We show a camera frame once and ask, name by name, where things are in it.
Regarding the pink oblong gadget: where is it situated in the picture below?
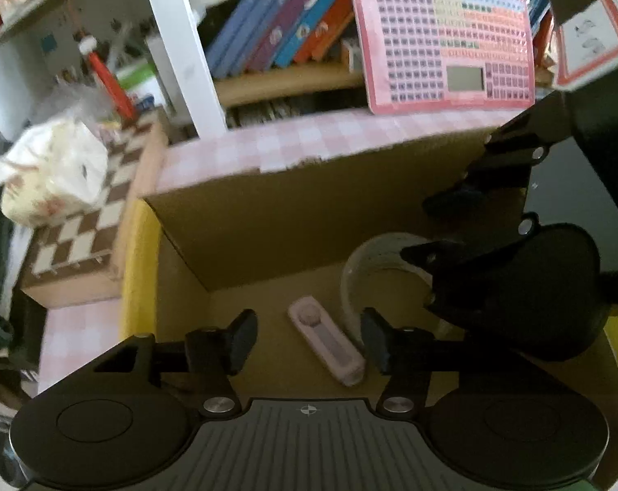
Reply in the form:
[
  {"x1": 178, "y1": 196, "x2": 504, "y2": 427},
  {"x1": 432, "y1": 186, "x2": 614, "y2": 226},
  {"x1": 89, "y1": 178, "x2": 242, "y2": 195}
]
[{"x1": 287, "y1": 295, "x2": 366, "y2": 387}]

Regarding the yellow cardboard box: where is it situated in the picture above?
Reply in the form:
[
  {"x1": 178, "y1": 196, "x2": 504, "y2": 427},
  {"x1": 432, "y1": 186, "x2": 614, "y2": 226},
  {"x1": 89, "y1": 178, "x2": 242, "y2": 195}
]
[{"x1": 119, "y1": 127, "x2": 618, "y2": 491}]

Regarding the white round shelf leg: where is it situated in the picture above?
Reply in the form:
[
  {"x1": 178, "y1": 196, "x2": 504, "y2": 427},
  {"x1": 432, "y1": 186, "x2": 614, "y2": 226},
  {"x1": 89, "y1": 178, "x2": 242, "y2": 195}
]
[{"x1": 0, "y1": 46, "x2": 38, "y2": 141}]

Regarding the clear tape roll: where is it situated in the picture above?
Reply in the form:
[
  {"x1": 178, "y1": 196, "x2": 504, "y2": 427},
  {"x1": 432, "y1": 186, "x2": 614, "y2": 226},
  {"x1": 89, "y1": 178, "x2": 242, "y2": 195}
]
[{"x1": 340, "y1": 232, "x2": 448, "y2": 338}]

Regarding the wooden shelf board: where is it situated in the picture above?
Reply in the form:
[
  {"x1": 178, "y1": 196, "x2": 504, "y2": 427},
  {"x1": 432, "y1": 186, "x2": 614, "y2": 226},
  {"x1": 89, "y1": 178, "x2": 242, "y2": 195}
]
[{"x1": 214, "y1": 64, "x2": 553, "y2": 108}]

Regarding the wooden chessboard box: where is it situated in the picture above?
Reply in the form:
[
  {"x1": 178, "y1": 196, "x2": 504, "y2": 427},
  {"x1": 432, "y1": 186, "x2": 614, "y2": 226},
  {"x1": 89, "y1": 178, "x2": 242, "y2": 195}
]
[{"x1": 20, "y1": 113, "x2": 169, "y2": 310}]

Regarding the pink learning tablet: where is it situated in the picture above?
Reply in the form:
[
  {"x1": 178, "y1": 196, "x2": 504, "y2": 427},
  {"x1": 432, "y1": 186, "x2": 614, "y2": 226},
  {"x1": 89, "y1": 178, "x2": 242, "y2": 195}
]
[{"x1": 349, "y1": 0, "x2": 536, "y2": 115}]

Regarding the white shelf post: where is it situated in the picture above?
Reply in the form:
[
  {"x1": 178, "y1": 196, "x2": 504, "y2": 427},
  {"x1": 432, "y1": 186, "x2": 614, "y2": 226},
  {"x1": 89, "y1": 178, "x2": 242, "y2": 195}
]
[{"x1": 138, "y1": 0, "x2": 227, "y2": 139}]

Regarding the row of upright books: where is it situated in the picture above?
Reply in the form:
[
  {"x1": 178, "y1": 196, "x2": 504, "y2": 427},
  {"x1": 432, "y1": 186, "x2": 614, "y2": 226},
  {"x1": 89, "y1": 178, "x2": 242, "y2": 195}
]
[{"x1": 207, "y1": 0, "x2": 553, "y2": 80}]

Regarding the plastic bag of tissues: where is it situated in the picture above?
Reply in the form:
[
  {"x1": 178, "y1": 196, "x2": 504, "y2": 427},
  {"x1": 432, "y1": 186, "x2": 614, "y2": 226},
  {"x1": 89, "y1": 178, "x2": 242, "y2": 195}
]
[{"x1": 0, "y1": 84, "x2": 131, "y2": 226}]

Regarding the pink checked tablecloth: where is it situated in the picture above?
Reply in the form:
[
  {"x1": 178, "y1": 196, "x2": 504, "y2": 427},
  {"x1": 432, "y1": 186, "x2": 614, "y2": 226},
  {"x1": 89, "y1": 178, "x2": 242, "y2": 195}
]
[{"x1": 35, "y1": 107, "x2": 535, "y2": 400}]

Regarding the red and white bottle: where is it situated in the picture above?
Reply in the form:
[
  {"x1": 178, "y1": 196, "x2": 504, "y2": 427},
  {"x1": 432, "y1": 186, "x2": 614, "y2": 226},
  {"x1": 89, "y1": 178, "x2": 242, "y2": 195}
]
[{"x1": 76, "y1": 33, "x2": 138, "y2": 121}]

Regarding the green and white box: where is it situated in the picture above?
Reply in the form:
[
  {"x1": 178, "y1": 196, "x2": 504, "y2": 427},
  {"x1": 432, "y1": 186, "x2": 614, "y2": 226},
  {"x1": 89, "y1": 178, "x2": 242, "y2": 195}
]
[{"x1": 115, "y1": 59, "x2": 169, "y2": 113}]

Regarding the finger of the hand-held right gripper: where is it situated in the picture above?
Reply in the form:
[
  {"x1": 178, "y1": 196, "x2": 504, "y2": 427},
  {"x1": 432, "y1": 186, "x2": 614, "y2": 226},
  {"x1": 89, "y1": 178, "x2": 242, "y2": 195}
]
[
  {"x1": 422, "y1": 93, "x2": 576, "y2": 218},
  {"x1": 399, "y1": 213, "x2": 541, "y2": 325}
]

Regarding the curved white shelf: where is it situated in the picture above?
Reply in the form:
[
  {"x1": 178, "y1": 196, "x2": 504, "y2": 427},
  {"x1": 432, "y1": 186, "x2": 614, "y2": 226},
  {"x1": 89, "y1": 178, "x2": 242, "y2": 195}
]
[{"x1": 0, "y1": 0, "x2": 141, "y2": 54}]

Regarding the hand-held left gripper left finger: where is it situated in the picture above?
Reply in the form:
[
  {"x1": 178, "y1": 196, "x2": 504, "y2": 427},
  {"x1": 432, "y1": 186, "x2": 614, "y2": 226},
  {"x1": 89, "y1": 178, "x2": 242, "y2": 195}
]
[{"x1": 93, "y1": 309, "x2": 259, "y2": 417}]

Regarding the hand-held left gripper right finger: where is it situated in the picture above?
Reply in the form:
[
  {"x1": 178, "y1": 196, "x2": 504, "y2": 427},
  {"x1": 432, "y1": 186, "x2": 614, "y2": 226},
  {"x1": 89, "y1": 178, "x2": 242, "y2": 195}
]
[{"x1": 360, "y1": 308, "x2": 474, "y2": 416}]

